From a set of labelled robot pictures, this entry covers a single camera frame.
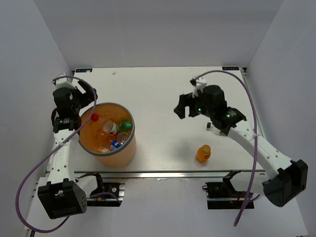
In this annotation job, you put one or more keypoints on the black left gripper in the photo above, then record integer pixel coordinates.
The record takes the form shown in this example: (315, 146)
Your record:
(87, 98)

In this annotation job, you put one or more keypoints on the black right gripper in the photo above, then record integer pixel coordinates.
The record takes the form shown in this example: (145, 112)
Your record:
(186, 100)

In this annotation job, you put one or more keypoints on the clear bottle black cap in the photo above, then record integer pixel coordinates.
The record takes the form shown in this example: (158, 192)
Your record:
(211, 128)

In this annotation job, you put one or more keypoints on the clear bottle red cap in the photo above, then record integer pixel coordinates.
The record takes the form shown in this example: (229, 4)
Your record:
(104, 124)

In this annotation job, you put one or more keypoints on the green plastic bottle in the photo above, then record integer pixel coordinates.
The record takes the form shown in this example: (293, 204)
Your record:
(124, 125)

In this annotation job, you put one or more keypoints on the clear bottle blue label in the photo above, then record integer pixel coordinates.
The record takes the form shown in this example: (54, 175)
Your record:
(122, 138)

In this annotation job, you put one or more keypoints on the orange juice bottle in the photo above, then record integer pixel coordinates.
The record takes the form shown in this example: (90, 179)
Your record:
(103, 150)
(203, 154)

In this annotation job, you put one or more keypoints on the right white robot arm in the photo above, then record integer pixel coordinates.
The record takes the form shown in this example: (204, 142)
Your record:
(286, 178)

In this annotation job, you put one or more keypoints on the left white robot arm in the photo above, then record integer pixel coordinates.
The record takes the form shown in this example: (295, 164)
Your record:
(64, 194)

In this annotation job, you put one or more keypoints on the orange bin with grey rim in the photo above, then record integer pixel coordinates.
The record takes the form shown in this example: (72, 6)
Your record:
(90, 138)

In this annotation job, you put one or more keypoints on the blue label bottle in bin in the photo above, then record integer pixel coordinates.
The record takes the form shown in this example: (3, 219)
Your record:
(115, 144)

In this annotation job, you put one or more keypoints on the black table label left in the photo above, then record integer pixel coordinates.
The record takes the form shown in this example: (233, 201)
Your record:
(83, 70)

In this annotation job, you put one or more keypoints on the black table label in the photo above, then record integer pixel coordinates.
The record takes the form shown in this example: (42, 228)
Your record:
(83, 70)
(230, 68)

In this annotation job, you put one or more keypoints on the black table label right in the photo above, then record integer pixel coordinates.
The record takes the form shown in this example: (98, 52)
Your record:
(230, 68)

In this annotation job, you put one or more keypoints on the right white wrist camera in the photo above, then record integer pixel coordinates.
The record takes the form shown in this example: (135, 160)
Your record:
(199, 83)

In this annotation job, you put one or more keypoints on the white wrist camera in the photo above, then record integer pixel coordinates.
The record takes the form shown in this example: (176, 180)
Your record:
(199, 83)
(64, 82)

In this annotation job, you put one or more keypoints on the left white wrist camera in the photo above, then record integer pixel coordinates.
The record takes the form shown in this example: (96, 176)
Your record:
(64, 82)

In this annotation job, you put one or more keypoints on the aluminium table edge rail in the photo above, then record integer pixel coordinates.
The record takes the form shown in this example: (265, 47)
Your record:
(115, 175)

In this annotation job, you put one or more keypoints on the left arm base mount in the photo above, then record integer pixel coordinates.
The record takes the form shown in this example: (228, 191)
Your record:
(99, 192)

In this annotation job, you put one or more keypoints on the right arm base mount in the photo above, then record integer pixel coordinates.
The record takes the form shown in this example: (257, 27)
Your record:
(222, 195)

